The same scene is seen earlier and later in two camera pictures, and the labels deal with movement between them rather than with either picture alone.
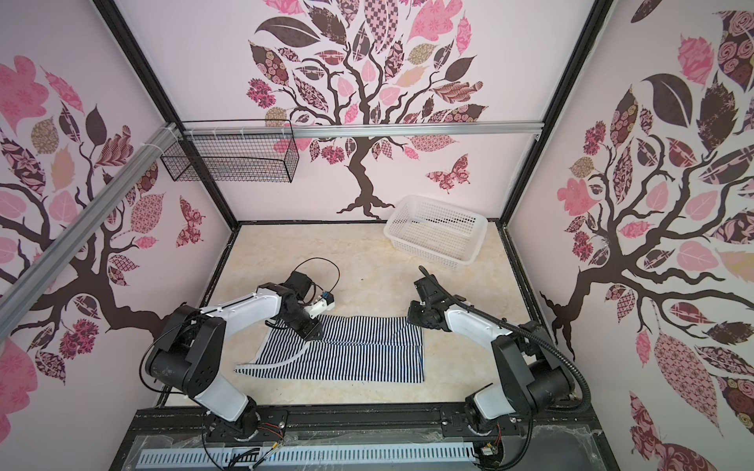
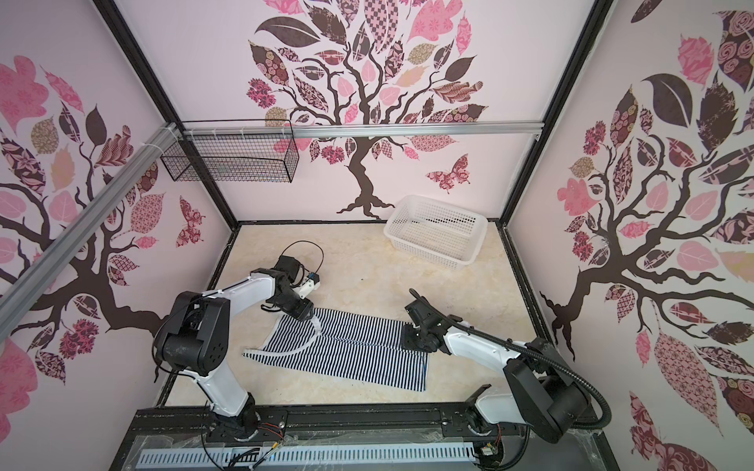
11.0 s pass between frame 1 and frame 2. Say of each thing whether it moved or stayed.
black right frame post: stayed
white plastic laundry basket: stayed
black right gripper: moved
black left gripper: moved
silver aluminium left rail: stayed
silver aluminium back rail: stayed
